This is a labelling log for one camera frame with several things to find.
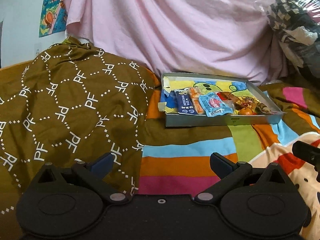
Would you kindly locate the round gold red snack packet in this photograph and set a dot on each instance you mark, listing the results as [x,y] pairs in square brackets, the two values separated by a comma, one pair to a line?
[247,101]

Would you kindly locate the grey box with cartoon drawing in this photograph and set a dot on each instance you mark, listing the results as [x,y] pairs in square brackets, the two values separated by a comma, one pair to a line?
[200,122]

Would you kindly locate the plastic bag of clothes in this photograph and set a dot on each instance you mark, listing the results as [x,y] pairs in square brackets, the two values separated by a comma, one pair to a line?
[295,30]

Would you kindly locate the pink sheet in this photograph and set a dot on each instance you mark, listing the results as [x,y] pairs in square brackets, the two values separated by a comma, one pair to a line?
[175,25]

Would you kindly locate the colourful printed blanket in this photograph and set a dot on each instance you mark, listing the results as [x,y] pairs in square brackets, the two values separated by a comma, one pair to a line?
[187,165]

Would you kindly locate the tangerine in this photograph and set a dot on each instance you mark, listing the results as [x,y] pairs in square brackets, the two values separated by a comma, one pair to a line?
[246,111]

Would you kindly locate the clear packet of brown snack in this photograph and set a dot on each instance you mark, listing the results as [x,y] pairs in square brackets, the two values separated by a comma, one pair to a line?
[262,107]

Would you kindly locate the orange white cracker packet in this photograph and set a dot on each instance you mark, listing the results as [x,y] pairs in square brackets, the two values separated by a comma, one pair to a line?
[198,107]

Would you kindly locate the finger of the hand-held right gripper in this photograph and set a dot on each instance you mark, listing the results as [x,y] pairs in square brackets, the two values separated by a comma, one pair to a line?
[306,152]

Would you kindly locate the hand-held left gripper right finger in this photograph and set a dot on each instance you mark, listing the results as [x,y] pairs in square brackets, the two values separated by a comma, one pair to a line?
[220,164]

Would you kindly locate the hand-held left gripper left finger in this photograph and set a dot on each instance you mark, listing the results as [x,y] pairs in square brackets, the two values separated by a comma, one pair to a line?
[102,164]

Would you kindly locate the light blue snack packet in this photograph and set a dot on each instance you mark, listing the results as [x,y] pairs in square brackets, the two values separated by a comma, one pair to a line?
[212,105]

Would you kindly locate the wall poster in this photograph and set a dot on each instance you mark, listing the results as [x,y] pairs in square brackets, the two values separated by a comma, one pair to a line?
[52,17]

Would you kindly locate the brown patterned blanket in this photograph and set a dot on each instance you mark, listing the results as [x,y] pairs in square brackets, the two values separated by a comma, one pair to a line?
[62,100]

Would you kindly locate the dark blue snack packet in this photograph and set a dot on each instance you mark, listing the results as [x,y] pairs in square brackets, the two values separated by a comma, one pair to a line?
[185,103]

